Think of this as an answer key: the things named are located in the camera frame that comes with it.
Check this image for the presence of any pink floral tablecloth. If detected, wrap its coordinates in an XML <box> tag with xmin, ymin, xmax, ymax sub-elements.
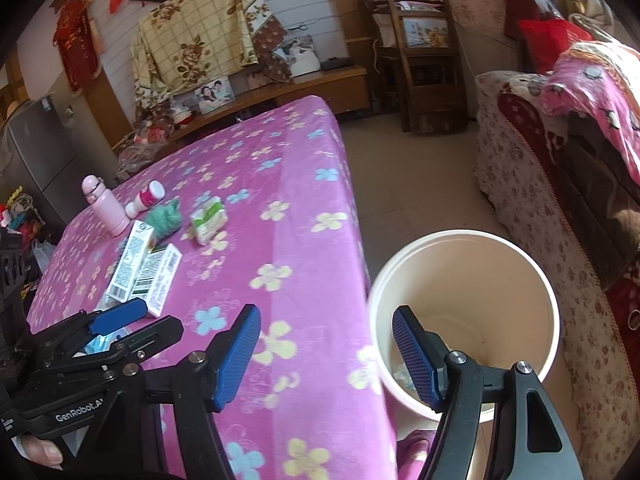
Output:
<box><xmin>25</xmin><ymin>94</ymin><xmax>441</xmax><ymax>480</ymax></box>

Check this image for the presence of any wooden low cabinet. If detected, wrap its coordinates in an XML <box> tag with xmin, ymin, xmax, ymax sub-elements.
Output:
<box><xmin>112</xmin><ymin>65</ymin><xmax>371</xmax><ymax>161</ymax></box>

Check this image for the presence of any white pill bottle pink label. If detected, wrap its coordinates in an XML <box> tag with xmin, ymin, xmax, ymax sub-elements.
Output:
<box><xmin>125</xmin><ymin>181</ymin><xmax>166</xmax><ymax>220</ymax></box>

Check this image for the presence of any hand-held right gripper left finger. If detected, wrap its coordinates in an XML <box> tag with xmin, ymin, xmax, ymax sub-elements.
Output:
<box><xmin>70</xmin><ymin>304</ymin><xmax>262</xmax><ymax>480</ymax></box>

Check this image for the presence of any pink cartoon blanket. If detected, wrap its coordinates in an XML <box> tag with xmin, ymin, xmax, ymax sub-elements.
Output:
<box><xmin>542</xmin><ymin>40</ymin><xmax>640</xmax><ymax>186</ymax></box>

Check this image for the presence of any pink water bottle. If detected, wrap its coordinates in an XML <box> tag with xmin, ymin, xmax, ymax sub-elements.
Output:
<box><xmin>81</xmin><ymin>175</ymin><xmax>130</xmax><ymax>236</ymax></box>

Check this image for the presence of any grey refrigerator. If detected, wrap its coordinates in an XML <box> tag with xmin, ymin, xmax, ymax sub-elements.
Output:
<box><xmin>0</xmin><ymin>94</ymin><xmax>83</xmax><ymax>231</ymax></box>

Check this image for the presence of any person's left hand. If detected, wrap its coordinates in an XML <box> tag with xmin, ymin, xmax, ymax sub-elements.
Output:
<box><xmin>19</xmin><ymin>433</ymin><xmax>66</xmax><ymax>470</ymax></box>

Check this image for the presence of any yellow floral cloth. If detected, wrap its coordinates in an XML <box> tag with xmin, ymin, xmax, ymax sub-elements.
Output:
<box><xmin>131</xmin><ymin>0</ymin><xmax>296</xmax><ymax>126</ymax></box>

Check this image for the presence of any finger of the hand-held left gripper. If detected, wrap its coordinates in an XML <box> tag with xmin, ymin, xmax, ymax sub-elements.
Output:
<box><xmin>30</xmin><ymin>297</ymin><xmax>149</xmax><ymax>356</ymax></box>
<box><xmin>75</xmin><ymin>315</ymin><xmax>186</xmax><ymax>368</ymax></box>

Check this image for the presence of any green white tissue packet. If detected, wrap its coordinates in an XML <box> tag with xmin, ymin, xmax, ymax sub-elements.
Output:
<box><xmin>190</xmin><ymin>196</ymin><xmax>230</xmax><ymax>246</ymax></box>

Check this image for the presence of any small framed photo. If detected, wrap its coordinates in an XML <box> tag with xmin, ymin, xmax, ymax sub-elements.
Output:
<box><xmin>194</xmin><ymin>76</ymin><xmax>236</xmax><ymax>115</ymax></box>

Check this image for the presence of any dark wooden chair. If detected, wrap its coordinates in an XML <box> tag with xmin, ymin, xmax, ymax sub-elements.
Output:
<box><xmin>360</xmin><ymin>0</ymin><xmax>471</xmax><ymax>134</ymax></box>

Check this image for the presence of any framed flower picture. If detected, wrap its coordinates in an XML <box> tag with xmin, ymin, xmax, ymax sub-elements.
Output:
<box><xmin>402</xmin><ymin>17</ymin><xmax>449</xmax><ymax>49</ymax></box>

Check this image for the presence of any clear plastic bag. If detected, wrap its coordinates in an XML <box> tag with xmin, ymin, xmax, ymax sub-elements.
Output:
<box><xmin>115</xmin><ymin>130</ymin><xmax>167</xmax><ymax>182</ymax></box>

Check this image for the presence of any red cushion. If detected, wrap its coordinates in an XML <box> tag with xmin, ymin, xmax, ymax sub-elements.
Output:
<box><xmin>517</xmin><ymin>19</ymin><xmax>594</xmax><ymax>76</ymax></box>

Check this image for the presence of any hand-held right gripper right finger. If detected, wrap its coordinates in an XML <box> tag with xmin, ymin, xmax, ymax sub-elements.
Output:
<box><xmin>391</xmin><ymin>304</ymin><xmax>586</xmax><ymax>480</ymax></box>

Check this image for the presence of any large unframed couple photo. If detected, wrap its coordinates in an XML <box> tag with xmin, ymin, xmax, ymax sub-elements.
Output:
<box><xmin>272</xmin><ymin>34</ymin><xmax>321</xmax><ymax>78</ymax></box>

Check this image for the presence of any white green drink carton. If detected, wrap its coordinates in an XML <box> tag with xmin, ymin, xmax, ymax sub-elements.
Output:
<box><xmin>104</xmin><ymin>221</ymin><xmax>157</xmax><ymax>306</ymax></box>
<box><xmin>131</xmin><ymin>243</ymin><xmax>182</xmax><ymax>318</ymax></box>

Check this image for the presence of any sofa with floral cover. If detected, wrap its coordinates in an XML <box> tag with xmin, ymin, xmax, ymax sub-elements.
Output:
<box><xmin>472</xmin><ymin>70</ymin><xmax>640</xmax><ymax>476</ymax></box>

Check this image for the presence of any blue snack packet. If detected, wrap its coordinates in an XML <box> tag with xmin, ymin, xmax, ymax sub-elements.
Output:
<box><xmin>82</xmin><ymin>327</ymin><xmax>132</xmax><ymax>359</ymax></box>

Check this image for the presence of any white plastic bucket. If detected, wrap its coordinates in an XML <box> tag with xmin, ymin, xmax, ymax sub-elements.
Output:
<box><xmin>366</xmin><ymin>229</ymin><xmax>559</xmax><ymax>426</ymax></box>

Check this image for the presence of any red knot wall decoration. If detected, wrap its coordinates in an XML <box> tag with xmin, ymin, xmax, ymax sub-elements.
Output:
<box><xmin>52</xmin><ymin>0</ymin><xmax>101</xmax><ymax>93</ymax></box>

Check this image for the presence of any brown jacket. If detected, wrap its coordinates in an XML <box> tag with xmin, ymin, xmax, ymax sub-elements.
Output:
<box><xmin>565</xmin><ymin>110</ymin><xmax>640</xmax><ymax>291</ymax></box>

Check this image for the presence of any green terry towel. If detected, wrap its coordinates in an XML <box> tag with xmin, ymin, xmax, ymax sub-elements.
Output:
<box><xmin>150</xmin><ymin>199</ymin><xmax>184</xmax><ymax>239</ymax></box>

